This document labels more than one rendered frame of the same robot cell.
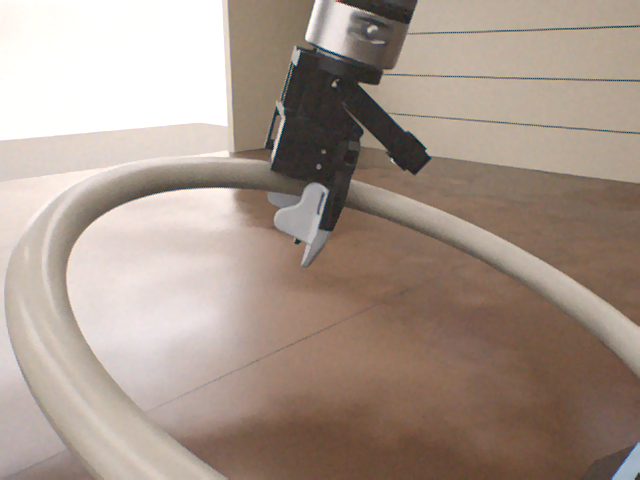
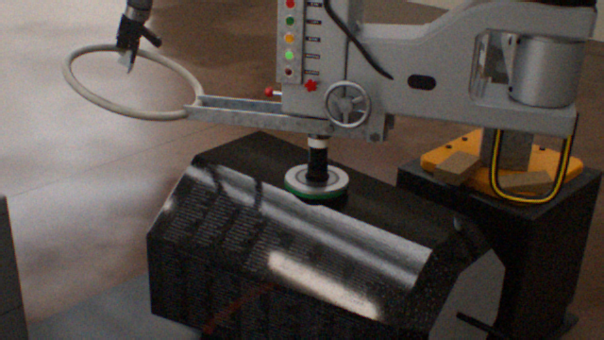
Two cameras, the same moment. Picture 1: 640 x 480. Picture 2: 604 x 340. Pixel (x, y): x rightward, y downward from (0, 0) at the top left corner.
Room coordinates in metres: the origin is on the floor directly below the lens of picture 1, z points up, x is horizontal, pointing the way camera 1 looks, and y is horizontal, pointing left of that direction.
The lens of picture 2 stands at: (-2.02, -0.50, 1.96)
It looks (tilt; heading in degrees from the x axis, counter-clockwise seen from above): 25 degrees down; 357
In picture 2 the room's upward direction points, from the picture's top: 2 degrees clockwise
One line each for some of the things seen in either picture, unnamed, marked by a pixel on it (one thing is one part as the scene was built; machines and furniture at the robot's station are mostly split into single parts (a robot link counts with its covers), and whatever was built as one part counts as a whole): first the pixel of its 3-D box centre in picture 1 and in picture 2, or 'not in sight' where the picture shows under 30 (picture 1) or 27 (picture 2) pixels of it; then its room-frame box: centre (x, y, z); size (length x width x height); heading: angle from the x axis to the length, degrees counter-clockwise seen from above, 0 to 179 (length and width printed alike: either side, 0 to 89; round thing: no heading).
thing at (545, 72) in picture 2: not in sight; (545, 64); (-0.04, -1.30, 1.37); 0.19 x 0.19 x 0.20
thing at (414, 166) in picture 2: not in sight; (487, 247); (0.59, -1.45, 0.37); 0.66 x 0.66 x 0.74; 44
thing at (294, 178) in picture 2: not in sight; (316, 178); (0.18, -0.68, 0.89); 0.21 x 0.21 x 0.01
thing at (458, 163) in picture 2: not in sight; (457, 167); (0.45, -1.23, 0.81); 0.20 x 0.10 x 0.05; 142
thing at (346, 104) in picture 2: not in sight; (349, 101); (0.03, -0.75, 1.22); 0.15 x 0.10 x 0.15; 71
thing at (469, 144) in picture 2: not in sight; (501, 162); (0.59, -1.45, 0.76); 0.49 x 0.49 x 0.05; 44
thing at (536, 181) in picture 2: not in sight; (521, 179); (0.35, -1.45, 0.80); 0.20 x 0.10 x 0.05; 85
